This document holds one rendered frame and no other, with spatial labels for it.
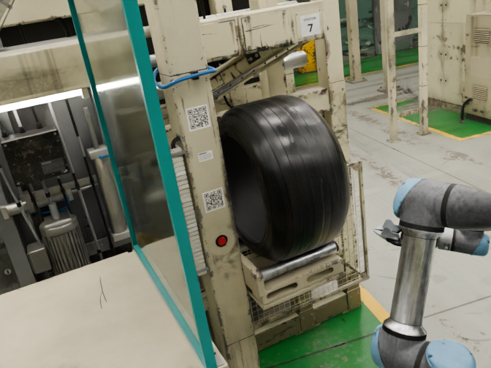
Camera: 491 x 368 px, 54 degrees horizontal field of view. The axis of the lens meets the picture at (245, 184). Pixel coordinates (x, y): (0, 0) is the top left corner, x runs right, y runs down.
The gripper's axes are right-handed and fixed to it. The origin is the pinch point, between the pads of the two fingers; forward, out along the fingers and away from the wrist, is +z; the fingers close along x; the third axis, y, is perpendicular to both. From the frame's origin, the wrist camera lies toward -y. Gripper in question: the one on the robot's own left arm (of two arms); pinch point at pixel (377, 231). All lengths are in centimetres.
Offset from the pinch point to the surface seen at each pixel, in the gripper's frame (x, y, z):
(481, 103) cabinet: -408, -234, -53
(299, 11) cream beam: -61, 52, 41
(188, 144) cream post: 12, 43, 58
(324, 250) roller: 4.6, -11.1, 18.7
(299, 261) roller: 13.0, -9.1, 25.8
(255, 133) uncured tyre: 0, 40, 40
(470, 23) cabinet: -455, -158, -28
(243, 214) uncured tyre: -7, -12, 57
